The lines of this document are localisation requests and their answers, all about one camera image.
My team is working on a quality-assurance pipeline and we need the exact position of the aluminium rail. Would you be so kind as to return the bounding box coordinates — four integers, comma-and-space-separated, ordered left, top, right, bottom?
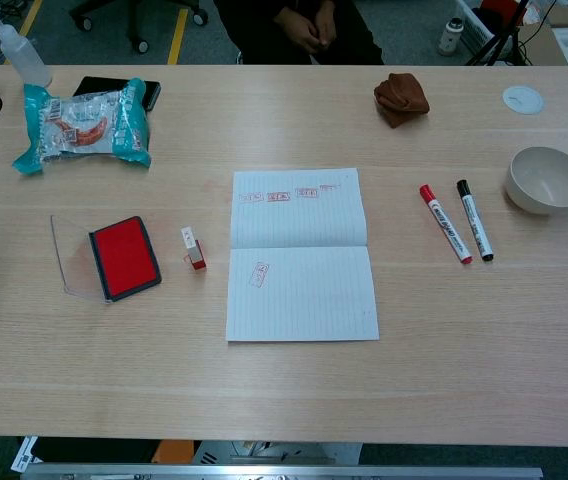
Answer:
21, 463, 544, 480

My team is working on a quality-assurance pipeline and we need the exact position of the red whiteboard marker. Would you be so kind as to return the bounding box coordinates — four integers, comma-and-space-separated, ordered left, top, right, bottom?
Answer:
418, 184, 474, 265

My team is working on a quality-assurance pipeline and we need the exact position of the orange box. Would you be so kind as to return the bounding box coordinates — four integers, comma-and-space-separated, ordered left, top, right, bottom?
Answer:
153, 439, 200, 465

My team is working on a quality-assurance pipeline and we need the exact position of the white lined paper sheet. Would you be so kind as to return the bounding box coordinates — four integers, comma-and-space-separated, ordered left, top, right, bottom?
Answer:
225, 167, 381, 344

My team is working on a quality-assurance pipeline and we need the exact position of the large cardboard box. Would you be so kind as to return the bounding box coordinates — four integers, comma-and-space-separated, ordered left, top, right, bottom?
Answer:
518, 7, 568, 66

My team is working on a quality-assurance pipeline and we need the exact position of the person in black clothes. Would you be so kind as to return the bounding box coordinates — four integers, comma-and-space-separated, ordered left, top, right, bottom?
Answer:
212, 0, 386, 66

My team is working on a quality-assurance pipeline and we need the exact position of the black smartphone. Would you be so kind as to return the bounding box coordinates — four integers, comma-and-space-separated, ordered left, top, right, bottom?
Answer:
72, 75, 162, 112

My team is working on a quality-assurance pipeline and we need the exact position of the white round cable cover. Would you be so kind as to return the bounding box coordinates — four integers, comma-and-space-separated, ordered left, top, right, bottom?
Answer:
501, 84, 545, 116

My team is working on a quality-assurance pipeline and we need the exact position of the clear ink pad lid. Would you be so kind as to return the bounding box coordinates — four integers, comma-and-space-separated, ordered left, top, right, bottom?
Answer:
49, 214, 113, 303

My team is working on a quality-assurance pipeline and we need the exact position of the teal snack packet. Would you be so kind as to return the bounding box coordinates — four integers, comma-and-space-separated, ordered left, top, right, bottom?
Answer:
11, 77, 153, 177

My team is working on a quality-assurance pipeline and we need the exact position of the white printed plastic bag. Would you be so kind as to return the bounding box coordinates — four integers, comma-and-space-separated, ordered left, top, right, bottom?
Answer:
11, 435, 40, 474

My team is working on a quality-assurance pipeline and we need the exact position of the small white red stamp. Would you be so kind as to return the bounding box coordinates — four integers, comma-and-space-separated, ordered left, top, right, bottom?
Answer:
180, 225, 208, 272

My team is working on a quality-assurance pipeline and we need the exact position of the white thermos bottle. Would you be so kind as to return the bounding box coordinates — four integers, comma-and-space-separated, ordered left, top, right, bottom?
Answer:
437, 17, 465, 57

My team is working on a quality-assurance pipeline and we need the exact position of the brown folded cloth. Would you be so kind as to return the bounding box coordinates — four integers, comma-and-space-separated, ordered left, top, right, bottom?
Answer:
373, 72, 431, 130

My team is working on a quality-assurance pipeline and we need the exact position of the black office chair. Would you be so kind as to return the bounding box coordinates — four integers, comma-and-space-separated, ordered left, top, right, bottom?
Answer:
68, 0, 210, 55

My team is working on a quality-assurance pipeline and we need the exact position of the black whiteboard marker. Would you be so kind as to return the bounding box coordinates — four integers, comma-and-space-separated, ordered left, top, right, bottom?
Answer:
455, 179, 495, 263

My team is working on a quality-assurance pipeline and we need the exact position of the black tripod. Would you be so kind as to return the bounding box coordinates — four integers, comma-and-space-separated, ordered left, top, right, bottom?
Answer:
465, 0, 535, 67

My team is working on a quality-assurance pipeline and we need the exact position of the beige bowl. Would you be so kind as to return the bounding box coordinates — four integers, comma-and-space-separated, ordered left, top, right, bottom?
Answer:
504, 145, 568, 216

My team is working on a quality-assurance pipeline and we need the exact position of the white plastic crate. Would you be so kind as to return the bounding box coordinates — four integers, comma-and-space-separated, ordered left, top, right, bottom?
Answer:
456, 0, 525, 51

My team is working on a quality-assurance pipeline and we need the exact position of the red ink pad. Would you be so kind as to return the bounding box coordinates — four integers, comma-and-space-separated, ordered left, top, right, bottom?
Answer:
87, 215, 163, 304

